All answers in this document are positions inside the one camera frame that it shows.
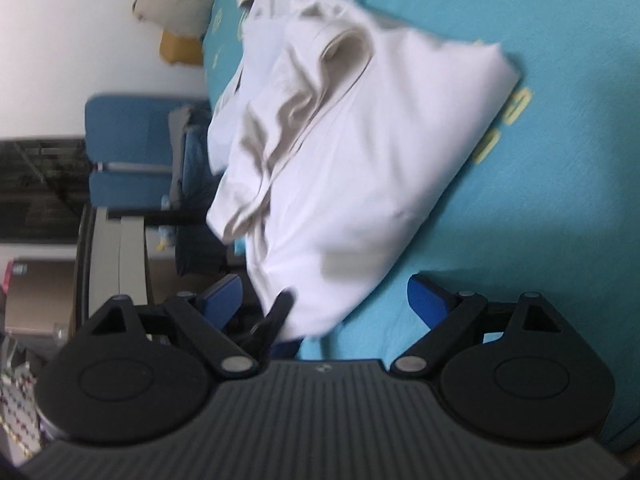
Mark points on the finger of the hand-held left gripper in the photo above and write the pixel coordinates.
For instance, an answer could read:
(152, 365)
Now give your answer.
(277, 317)

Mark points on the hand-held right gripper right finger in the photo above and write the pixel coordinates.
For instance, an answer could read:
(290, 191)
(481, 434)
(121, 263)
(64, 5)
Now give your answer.
(425, 300)

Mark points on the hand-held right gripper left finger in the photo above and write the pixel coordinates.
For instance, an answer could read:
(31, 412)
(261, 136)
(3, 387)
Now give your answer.
(225, 300)

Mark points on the white shirt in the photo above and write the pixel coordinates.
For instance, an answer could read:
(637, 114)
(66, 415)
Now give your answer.
(375, 160)

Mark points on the white desk with drawer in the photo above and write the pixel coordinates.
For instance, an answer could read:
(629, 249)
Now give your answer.
(115, 260)

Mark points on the grey folded cloth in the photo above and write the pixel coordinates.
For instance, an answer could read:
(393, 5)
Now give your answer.
(177, 150)

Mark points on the silver refrigerator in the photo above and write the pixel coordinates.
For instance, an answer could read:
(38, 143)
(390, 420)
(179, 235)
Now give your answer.
(42, 295)

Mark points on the tall blue covered chair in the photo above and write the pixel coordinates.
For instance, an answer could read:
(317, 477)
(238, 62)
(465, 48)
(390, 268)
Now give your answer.
(130, 127)

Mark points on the dark barred window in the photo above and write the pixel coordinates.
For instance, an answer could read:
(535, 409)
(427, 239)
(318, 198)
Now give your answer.
(45, 190)

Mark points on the pink lid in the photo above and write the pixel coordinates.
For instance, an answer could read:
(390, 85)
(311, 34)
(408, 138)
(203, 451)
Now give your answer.
(5, 277)

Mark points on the colourful patterned cloth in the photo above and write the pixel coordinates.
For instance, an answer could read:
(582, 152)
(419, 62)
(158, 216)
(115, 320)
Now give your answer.
(17, 400)

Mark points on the yellow headboard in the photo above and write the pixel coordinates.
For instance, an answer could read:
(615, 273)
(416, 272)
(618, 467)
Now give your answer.
(182, 47)

